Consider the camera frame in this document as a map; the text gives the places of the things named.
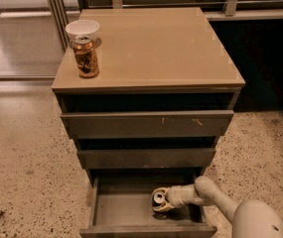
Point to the grey drawer cabinet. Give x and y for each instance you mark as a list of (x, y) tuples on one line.
[(167, 59)]

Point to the grey middle drawer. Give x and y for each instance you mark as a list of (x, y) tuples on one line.
[(146, 158)]

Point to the grey top drawer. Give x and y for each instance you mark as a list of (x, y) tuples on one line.
[(165, 124)]

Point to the dark blue pepsi can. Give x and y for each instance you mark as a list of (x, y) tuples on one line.
[(158, 199)]

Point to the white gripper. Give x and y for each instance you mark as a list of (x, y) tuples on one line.
[(180, 195)]

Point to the white paper bowl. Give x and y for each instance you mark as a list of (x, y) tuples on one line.
[(83, 28)]

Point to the orange brown soda can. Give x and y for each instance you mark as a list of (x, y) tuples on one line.
[(85, 56)]

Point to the grey open bottom drawer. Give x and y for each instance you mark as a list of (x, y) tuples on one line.
[(122, 208)]

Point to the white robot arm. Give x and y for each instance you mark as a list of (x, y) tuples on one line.
[(251, 218)]

